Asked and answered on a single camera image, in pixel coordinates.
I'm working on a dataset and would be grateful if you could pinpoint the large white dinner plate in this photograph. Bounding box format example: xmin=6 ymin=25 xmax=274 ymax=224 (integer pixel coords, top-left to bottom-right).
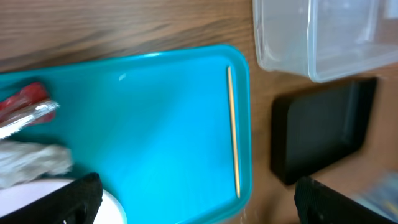
xmin=1 ymin=178 xmax=127 ymax=224

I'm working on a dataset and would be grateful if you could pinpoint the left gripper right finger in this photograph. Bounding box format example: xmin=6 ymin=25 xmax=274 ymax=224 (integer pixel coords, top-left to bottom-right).
xmin=294 ymin=177 xmax=394 ymax=224

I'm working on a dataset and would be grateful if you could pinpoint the wooden chopstick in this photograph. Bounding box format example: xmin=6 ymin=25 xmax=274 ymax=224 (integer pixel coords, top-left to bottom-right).
xmin=227 ymin=67 xmax=241 ymax=198

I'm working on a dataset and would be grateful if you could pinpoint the black plastic tray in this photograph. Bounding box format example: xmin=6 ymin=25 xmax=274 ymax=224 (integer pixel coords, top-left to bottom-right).
xmin=270 ymin=78 xmax=378 ymax=185

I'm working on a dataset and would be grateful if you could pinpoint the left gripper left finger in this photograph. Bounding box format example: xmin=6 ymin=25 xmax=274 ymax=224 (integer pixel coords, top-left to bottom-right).
xmin=1 ymin=172 xmax=103 ymax=224

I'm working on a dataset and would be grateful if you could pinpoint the teal serving tray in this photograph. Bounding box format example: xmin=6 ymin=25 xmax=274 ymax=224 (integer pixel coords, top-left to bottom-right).
xmin=1 ymin=44 xmax=252 ymax=223

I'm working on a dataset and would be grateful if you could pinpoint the white napkin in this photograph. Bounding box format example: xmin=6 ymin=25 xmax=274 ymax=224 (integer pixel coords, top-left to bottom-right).
xmin=1 ymin=141 xmax=73 ymax=189

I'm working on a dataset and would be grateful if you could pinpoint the red silver snack wrapper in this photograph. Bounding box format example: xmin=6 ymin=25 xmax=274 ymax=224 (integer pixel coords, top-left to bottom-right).
xmin=1 ymin=82 xmax=60 ymax=139

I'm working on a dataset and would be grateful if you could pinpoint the clear plastic storage bin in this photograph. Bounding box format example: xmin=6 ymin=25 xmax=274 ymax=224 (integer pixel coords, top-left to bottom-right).
xmin=252 ymin=0 xmax=397 ymax=83

